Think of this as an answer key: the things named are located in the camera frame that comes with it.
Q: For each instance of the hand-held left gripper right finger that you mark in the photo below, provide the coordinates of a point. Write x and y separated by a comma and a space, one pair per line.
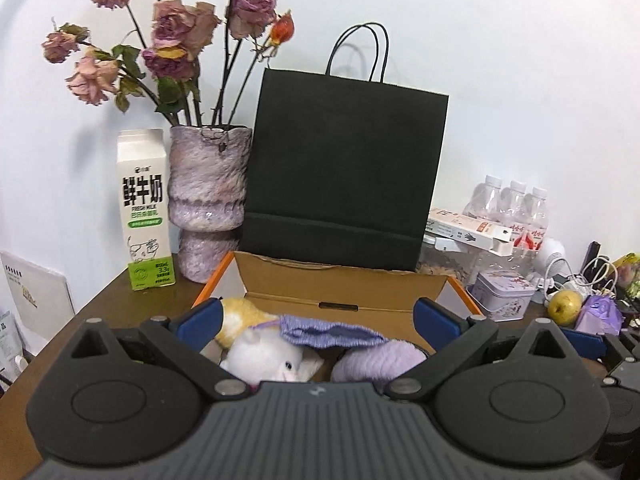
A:
436, 322

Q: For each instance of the mottled purple vase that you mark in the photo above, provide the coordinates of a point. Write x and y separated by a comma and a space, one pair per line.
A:
207, 195

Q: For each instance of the small white fan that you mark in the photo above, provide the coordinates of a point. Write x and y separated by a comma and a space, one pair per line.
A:
550, 255

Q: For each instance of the cardboard box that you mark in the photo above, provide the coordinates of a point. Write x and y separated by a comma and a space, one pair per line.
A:
350, 290

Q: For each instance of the flat white carton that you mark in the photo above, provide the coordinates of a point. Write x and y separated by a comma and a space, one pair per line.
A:
460, 225

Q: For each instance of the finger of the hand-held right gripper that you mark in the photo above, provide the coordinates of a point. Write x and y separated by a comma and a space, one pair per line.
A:
582, 342

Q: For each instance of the floral tin box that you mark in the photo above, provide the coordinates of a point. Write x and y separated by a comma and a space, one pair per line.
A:
502, 295

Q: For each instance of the round purple plush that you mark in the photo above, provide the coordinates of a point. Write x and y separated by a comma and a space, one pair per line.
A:
370, 360

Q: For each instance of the black slim device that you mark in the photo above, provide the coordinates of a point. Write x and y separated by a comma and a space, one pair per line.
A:
593, 257

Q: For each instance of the yellow green apple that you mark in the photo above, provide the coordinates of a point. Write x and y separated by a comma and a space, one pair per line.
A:
565, 307

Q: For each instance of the purple knitted cloth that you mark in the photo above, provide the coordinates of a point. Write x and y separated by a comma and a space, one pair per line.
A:
330, 332

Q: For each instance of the clear water bottle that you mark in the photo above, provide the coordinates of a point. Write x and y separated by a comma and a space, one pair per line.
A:
514, 205
482, 197
536, 215

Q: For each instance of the yellow white plush toy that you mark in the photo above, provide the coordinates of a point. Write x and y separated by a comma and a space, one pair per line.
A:
240, 315

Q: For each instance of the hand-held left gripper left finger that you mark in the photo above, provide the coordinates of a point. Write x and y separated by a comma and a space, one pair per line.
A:
200, 321

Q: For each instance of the dried rose bouquet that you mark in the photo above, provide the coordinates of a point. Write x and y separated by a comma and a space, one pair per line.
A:
172, 20

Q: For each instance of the white packet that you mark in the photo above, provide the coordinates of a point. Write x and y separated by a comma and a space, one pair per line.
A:
9, 335

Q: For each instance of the clear oat container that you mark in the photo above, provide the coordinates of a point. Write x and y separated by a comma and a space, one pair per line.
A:
445, 265

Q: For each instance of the yellow green snack packet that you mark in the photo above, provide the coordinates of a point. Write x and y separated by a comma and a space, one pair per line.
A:
630, 272

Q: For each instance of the white desk calendar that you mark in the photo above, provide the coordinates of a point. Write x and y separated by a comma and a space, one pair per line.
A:
35, 295

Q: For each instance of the white plush cat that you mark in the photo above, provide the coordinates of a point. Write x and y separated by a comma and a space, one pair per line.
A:
265, 355

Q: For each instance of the purple tissue pack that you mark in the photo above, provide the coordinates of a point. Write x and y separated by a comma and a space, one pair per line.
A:
599, 310

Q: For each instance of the black paper bag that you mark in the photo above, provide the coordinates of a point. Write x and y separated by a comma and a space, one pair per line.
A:
345, 160

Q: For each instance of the white green milk carton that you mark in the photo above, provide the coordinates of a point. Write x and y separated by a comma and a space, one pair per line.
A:
145, 210

